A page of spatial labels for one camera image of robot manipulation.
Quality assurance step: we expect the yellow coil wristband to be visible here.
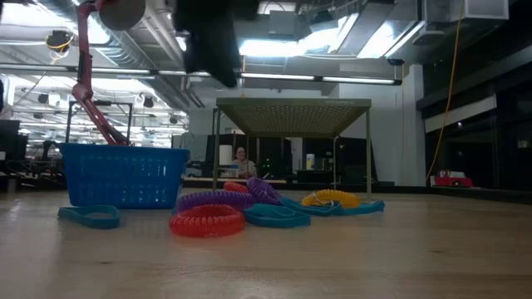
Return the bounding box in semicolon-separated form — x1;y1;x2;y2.
301;189;362;209

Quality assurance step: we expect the black monitor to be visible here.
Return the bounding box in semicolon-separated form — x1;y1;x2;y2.
0;119;29;162

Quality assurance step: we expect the purple coil wristband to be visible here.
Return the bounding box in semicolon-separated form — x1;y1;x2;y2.
176;189;255;213
245;176;283;207

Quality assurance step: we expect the grey ceiling box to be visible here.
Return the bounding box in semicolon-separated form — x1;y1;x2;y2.
268;10;297;37

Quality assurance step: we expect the person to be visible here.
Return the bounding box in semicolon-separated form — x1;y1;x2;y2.
231;145;259;179

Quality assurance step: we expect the white ceiling vent unit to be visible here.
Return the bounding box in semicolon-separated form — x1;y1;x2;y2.
423;0;510;22

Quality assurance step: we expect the red desk lamp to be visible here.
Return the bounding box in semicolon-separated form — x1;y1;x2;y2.
71;0;147;146

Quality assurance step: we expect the white cylinder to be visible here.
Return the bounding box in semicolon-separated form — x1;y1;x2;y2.
219;144;234;167

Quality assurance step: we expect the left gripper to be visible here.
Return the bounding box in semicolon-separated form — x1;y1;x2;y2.
172;0;261;88

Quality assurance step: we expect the yellow cable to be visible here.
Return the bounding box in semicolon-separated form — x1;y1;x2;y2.
424;0;466;186

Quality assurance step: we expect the red toy box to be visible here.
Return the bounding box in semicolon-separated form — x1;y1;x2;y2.
430;169;475;189

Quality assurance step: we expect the long ceiling light bar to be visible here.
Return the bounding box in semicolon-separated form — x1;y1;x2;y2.
0;62;403;86

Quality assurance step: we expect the blue plastic basket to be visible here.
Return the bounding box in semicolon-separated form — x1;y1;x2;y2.
57;143;191;210

